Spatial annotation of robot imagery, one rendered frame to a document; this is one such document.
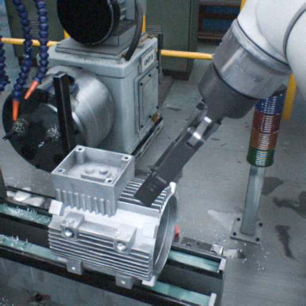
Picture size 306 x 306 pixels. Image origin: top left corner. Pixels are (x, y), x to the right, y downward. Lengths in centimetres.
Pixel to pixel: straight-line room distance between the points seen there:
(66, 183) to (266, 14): 46
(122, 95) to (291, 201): 58
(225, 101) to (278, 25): 12
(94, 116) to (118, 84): 15
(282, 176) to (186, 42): 270
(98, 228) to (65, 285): 21
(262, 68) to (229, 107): 6
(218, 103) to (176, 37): 343
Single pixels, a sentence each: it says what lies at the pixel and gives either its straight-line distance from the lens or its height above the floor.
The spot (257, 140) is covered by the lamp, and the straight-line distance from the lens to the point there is 94.
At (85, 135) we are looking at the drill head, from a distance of 102.
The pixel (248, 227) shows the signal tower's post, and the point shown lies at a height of 83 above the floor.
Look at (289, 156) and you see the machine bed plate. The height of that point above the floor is 80.
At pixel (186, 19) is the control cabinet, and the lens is 386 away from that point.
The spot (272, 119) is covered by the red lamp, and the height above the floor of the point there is 115.
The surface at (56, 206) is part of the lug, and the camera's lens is 76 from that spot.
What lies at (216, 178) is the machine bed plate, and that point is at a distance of 130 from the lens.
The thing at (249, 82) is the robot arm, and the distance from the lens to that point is 48.
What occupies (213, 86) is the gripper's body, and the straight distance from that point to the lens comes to 50.
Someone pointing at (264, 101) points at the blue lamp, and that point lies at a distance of 90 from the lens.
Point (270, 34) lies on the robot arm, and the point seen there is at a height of 144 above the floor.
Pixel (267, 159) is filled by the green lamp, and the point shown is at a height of 105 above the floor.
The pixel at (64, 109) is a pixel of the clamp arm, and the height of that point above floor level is 118.
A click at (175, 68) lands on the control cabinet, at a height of 13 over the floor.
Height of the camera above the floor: 156
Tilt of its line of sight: 33 degrees down
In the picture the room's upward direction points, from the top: straight up
